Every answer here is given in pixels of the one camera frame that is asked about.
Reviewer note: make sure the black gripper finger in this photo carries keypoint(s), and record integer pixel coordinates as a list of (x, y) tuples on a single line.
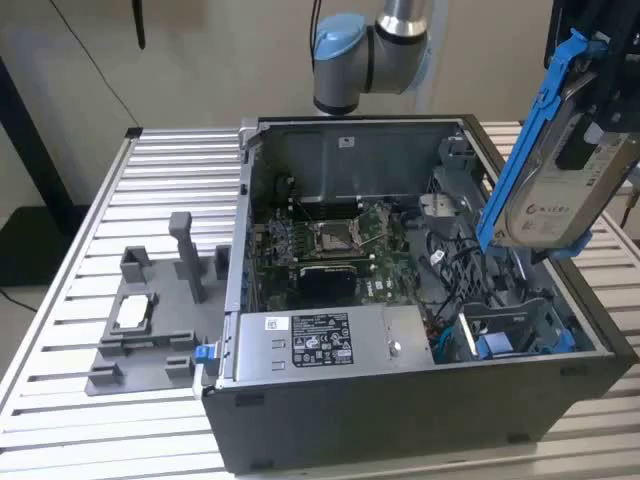
[(575, 142)]

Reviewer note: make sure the hard disk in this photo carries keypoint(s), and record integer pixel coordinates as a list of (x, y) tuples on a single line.
[(492, 346), (537, 200)]

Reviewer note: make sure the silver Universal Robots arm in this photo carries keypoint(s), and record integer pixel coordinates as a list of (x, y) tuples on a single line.
[(350, 65)]

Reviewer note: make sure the green motherboard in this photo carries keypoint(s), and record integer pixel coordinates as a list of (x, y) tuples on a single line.
[(385, 280)]

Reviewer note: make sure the CPU socket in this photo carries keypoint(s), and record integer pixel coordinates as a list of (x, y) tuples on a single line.
[(334, 239)]

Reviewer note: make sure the black graphics card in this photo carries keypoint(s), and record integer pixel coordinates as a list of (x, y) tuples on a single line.
[(327, 280)]

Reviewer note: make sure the silver power supply unit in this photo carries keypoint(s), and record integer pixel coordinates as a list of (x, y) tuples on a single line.
[(340, 345)]

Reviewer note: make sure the open black PC case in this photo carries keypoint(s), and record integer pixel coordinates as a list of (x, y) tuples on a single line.
[(400, 425)]

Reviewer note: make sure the blue case latch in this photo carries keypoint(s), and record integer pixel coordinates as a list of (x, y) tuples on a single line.
[(202, 354)]

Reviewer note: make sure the grey parts rack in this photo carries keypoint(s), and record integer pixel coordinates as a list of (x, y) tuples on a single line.
[(165, 280)]

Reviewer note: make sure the silver CPU chip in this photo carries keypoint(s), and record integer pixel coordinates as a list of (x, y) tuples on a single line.
[(134, 311)]

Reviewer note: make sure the black stand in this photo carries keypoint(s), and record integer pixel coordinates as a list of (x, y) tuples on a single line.
[(35, 190)]

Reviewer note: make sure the grey fan bracket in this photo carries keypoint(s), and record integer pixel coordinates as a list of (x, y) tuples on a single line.
[(442, 210)]

